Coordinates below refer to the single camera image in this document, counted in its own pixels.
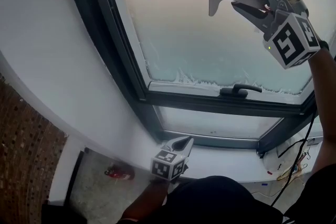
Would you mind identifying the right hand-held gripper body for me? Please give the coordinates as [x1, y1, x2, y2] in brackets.
[262, 0, 322, 70]

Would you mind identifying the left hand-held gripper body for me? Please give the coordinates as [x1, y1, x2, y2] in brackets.
[150, 142, 190, 183]

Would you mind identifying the large frosted window glass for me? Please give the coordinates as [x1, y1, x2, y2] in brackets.
[113, 0, 336, 96]

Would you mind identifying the person's left forearm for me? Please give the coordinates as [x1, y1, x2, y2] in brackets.
[122, 177, 172, 221]

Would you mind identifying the person's right forearm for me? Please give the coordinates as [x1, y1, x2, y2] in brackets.
[306, 47, 336, 174]

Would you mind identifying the small window glass pane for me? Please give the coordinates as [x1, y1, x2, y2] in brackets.
[156, 105, 284, 140]

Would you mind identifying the white window sill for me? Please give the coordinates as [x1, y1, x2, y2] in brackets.
[180, 143, 325, 184]

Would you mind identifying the red fire extinguisher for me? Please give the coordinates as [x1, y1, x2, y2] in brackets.
[104, 163, 135, 181]

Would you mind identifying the person's dark clothing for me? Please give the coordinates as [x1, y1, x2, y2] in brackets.
[119, 165, 336, 224]

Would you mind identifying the white plastic bag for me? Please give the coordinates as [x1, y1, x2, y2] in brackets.
[263, 135, 324, 179]

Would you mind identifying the black floor object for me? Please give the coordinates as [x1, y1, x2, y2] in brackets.
[41, 201, 89, 224]

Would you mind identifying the black window handle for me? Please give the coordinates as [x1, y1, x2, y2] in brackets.
[219, 83, 263, 99]

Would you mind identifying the black cable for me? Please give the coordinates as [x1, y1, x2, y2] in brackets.
[270, 109, 317, 208]

